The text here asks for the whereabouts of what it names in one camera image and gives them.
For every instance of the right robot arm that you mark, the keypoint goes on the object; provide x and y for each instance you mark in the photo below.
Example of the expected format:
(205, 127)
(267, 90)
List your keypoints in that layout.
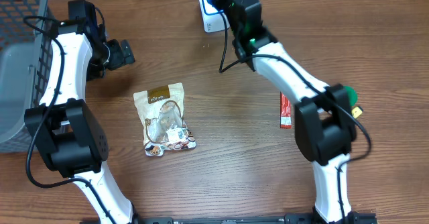
(325, 128)

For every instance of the brown snack pouch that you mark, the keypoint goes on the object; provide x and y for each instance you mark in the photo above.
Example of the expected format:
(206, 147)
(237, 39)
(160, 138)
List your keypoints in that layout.
(161, 112)

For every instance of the white barcode scanner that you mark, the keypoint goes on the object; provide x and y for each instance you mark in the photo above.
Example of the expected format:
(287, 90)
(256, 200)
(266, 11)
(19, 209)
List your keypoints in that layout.
(213, 20)

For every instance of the grey plastic mesh basket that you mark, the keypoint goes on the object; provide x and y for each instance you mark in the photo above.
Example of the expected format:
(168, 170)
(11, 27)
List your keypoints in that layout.
(26, 58)

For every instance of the red snack stick packet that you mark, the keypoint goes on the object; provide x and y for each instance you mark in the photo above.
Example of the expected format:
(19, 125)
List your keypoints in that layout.
(285, 112)

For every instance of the green lid jar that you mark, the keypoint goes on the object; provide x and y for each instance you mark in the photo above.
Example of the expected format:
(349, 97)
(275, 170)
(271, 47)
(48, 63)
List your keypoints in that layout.
(352, 95)

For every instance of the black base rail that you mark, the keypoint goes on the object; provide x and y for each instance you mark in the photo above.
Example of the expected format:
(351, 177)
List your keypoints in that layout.
(353, 218)

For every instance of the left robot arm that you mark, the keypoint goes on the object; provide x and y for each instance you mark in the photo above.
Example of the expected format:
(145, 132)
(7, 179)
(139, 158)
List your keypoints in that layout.
(68, 144)

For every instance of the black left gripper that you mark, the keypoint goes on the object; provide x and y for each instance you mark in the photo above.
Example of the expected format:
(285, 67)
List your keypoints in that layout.
(118, 59)

